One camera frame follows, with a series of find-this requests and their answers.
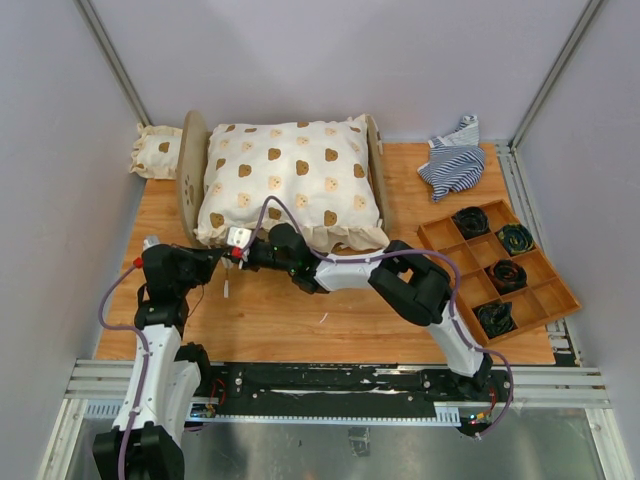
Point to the aluminium frame post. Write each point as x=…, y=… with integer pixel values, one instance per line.
x=98, y=32
x=578, y=33

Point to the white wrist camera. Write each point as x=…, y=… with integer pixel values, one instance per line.
x=150, y=241
x=239, y=237

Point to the large bear print cushion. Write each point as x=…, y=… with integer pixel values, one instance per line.
x=307, y=184

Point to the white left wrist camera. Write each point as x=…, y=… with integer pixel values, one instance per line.
x=150, y=241

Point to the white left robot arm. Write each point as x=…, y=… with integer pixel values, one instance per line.
x=144, y=441

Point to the blue striped cloth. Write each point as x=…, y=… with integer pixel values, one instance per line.
x=456, y=161

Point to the blue yellow rolled fabric item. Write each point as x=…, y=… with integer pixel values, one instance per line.
x=515, y=239

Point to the wooden compartment tray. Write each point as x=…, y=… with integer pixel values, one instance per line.
x=545, y=299

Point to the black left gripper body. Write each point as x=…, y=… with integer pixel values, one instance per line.
x=194, y=269

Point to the black orange rolled fabric item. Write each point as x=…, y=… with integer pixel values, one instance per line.
x=507, y=276

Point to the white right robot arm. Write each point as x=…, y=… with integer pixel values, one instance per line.
x=415, y=287

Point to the wooden striped pet bed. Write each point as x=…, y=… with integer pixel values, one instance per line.
x=192, y=165

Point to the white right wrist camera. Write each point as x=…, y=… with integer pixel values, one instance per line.
x=239, y=237

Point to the right aluminium frame post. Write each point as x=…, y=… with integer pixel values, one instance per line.
x=578, y=33

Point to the grey slotted cable duct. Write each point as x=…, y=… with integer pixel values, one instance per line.
x=442, y=416

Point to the small bear print pillow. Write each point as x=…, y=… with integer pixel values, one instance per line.
x=156, y=151

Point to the dark rolled fabric item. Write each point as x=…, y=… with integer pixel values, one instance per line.
x=495, y=318

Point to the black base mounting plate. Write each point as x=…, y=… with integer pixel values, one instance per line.
x=324, y=389

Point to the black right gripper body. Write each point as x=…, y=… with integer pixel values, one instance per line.
x=262, y=256

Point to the left aluminium frame post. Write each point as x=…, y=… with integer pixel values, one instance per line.
x=98, y=32

